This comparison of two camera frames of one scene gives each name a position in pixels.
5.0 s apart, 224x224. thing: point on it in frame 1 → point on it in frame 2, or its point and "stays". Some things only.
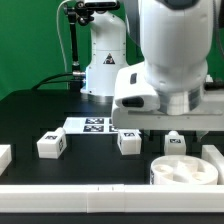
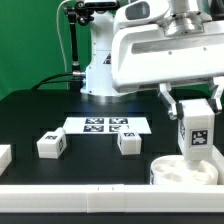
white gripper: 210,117 → 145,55
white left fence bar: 5,157 stays
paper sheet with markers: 89,125 stays
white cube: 129,141 stays
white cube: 174,143 → 196,132
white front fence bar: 111,198 stays
